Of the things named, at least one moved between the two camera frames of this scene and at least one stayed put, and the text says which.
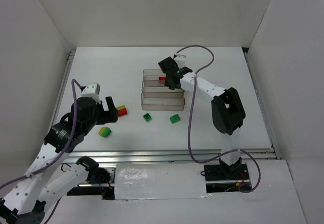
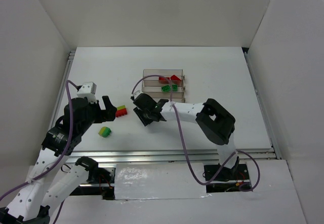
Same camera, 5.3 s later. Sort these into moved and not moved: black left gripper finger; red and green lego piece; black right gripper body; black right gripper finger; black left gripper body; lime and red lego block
Moved: black right gripper finger; black right gripper body
Not moved: lime and red lego block; red and green lego piece; black left gripper body; black left gripper finger
